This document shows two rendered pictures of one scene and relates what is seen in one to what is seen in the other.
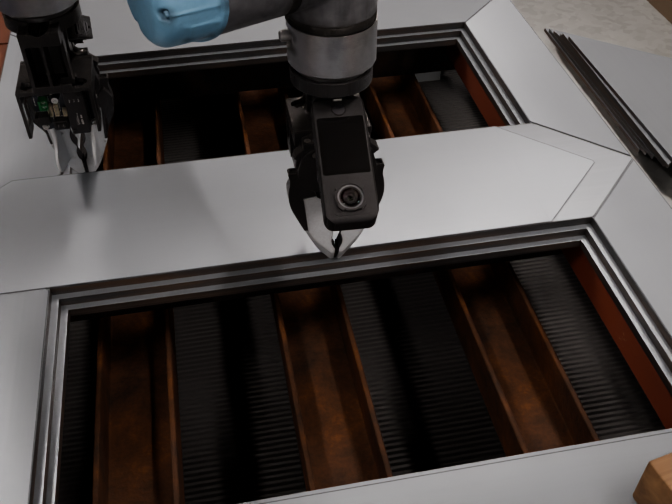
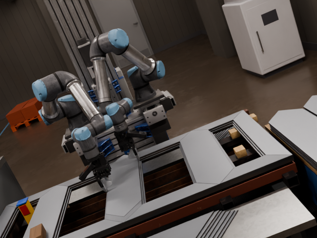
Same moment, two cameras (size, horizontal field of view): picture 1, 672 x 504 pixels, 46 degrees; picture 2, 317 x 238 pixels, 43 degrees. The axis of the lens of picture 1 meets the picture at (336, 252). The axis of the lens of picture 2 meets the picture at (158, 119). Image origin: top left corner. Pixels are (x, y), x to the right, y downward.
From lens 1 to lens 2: 228 cm
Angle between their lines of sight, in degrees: 87
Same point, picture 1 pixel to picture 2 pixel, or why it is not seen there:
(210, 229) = (117, 177)
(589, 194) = (112, 217)
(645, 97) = (172, 232)
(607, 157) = (124, 218)
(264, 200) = (123, 179)
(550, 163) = (124, 210)
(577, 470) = (53, 225)
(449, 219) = (111, 201)
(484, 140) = (136, 199)
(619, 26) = (245, 228)
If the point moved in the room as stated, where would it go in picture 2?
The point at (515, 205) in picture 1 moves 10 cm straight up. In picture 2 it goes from (112, 208) to (103, 190)
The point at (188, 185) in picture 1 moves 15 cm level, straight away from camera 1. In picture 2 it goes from (130, 170) to (155, 160)
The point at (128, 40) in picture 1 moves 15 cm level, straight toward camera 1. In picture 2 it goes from (187, 143) to (162, 154)
